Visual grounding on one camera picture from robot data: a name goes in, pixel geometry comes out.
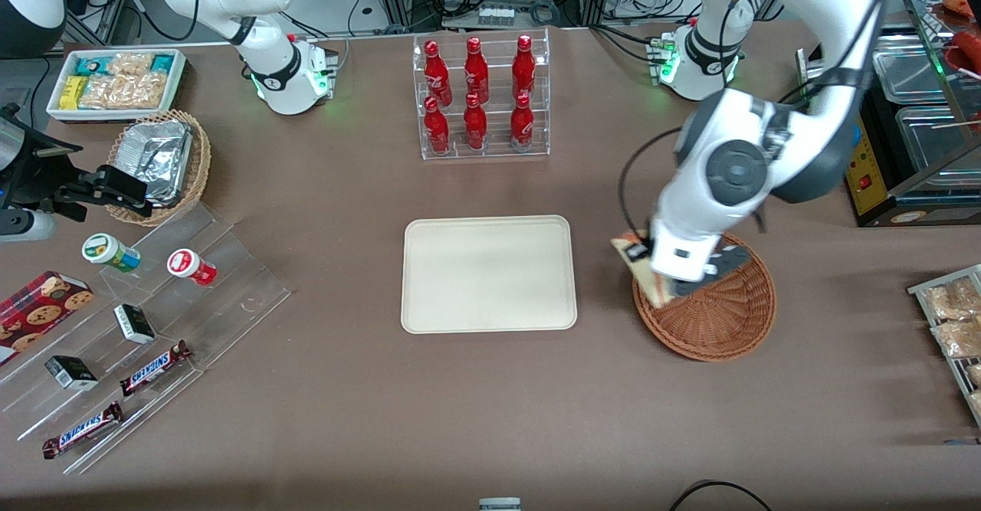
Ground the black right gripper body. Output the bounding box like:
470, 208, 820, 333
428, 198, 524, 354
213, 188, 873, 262
0, 111, 85, 217

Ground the triangular sandwich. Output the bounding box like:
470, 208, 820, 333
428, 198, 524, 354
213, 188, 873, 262
611, 231, 677, 306

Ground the round brown wicker basket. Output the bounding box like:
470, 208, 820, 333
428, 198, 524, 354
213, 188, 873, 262
632, 232, 777, 362

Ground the light woven wicker basket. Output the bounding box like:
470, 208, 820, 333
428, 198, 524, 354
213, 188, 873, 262
106, 110, 212, 227

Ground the cream rectangular serving tray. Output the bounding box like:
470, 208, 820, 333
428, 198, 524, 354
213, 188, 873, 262
401, 215, 578, 335

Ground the silver foil container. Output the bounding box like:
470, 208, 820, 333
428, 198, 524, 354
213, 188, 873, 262
115, 120, 194, 207

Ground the green lid snack cup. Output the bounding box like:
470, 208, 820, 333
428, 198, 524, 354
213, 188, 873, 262
82, 234, 142, 274

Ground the clear bag of crackers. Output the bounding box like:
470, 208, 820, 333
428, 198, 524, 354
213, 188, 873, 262
79, 73, 168, 110
107, 53, 156, 77

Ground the red lid snack cup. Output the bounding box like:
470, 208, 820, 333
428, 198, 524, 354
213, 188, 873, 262
167, 249, 218, 287

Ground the red chocolate cookie box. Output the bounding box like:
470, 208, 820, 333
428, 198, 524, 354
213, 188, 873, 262
0, 270, 95, 366

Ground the white rectangular snack bin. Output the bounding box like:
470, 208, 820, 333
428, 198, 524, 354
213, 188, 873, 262
46, 48, 188, 123

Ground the small black box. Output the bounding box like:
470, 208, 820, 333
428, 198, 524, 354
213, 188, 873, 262
113, 304, 156, 345
44, 355, 99, 391

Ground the clear acrylic stepped display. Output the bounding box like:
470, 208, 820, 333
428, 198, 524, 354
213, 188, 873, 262
0, 201, 294, 475

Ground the red cola bottle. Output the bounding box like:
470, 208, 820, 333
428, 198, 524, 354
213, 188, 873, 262
424, 40, 453, 107
512, 34, 536, 102
464, 93, 488, 151
510, 92, 535, 149
464, 37, 490, 104
424, 97, 451, 155

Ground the clear acrylic bottle rack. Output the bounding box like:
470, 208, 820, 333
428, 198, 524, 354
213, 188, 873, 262
412, 28, 551, 161

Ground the brown Snickers bar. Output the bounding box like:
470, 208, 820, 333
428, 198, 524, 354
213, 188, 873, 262
42, 401, 125, 460
120, 340, 192, 398

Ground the black food warmer case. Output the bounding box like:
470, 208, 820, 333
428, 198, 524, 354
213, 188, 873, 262
796, 0, 981, 228

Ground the clear bag of snacks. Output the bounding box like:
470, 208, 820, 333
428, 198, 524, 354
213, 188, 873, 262
924, 277, 981, 320
931, 318, 981, 359

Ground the steel food pan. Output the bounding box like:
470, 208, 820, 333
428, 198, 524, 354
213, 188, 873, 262
895, 105, 981, 184
872, 31, 960, 106

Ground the red food item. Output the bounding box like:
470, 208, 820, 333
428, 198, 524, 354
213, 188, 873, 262
950, 30, 981, 75

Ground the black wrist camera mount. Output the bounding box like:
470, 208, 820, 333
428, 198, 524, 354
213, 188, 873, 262
710, 244, 754, 283

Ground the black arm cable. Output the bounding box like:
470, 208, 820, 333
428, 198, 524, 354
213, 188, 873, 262
618, 0, 901, 234

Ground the black floor cable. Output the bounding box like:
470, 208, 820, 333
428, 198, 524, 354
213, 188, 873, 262
668, 480, 775, 511

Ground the grey wire rack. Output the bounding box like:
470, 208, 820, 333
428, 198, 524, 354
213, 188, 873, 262
908, 264, 981, 427

